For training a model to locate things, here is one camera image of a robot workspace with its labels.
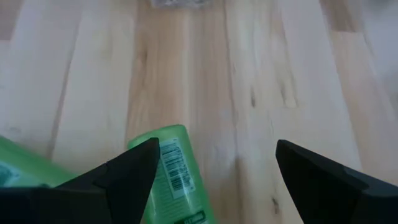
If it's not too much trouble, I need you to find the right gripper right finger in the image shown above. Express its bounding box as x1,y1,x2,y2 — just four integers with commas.
275,139,398,224

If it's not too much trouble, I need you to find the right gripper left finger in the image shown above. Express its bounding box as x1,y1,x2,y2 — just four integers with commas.
0,138,161,224

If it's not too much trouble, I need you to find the small green bottle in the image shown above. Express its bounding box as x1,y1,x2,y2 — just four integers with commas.
127,124,218,224
0,135,78,189

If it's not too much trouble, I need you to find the bagged black round brush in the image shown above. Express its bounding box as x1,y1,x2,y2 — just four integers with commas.
150,0,215,9

